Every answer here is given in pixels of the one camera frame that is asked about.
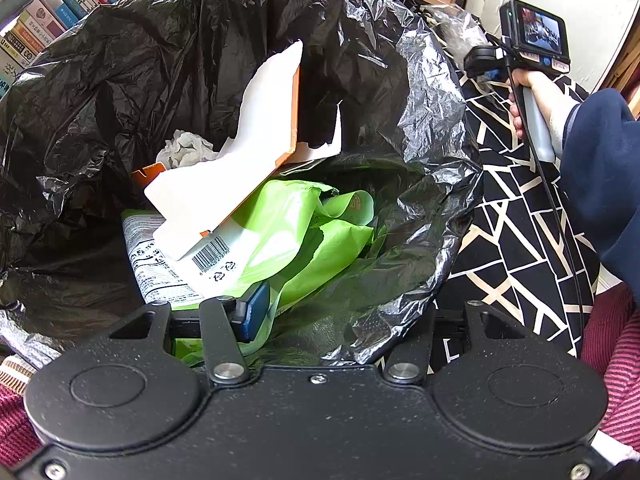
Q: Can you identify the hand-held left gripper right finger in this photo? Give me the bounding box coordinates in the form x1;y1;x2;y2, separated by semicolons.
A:
384;300;532;385

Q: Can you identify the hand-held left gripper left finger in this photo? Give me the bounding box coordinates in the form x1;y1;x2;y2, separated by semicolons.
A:
107;282;272;385

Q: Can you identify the green snack bag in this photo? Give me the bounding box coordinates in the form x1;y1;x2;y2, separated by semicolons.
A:
122;177;388;366

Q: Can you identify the torn white orange cardboard box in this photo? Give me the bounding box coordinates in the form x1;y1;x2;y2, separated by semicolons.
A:
131;40;343;261

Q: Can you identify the black garbage bag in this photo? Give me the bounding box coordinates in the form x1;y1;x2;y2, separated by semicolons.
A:
0;0;483;366

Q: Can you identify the person's right forearm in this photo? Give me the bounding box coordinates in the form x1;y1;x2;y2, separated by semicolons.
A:
547;87;640;288

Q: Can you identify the row of blue red books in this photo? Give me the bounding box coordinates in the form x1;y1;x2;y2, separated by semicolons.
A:
0;0;171;101

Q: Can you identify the person's right hand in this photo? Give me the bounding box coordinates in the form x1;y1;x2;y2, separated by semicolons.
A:
509;69;577;141

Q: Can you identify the crumpled white tissue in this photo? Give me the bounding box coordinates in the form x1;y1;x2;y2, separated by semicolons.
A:
156;130;217;170

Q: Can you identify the black patterned cloth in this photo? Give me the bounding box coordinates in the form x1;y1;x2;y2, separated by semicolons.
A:
390;0;606;361

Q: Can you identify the wooden folding frame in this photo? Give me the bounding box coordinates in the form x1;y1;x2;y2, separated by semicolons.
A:
592;25;640;116

